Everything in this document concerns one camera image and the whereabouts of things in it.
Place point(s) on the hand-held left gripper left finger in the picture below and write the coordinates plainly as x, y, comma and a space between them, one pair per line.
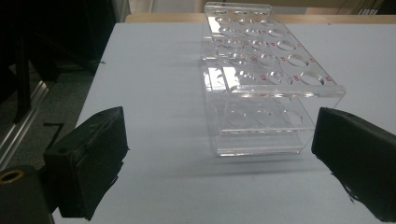
87, 161

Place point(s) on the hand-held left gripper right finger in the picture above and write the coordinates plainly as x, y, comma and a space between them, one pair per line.
358, 155

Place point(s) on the clear acrylic test tube rack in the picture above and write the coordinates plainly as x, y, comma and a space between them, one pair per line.
236, 84

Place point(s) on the black metal stand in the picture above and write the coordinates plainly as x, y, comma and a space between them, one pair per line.
22, 77

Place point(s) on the black cabinet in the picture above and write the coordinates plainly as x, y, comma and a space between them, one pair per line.
62, 25

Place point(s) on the light wooden table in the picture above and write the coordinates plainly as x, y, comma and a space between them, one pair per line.
162, 17

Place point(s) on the light wooden cabinet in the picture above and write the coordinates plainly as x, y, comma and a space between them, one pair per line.
280, 3

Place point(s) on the aluminium floor rail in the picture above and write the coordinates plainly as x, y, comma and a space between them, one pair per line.
18, 130

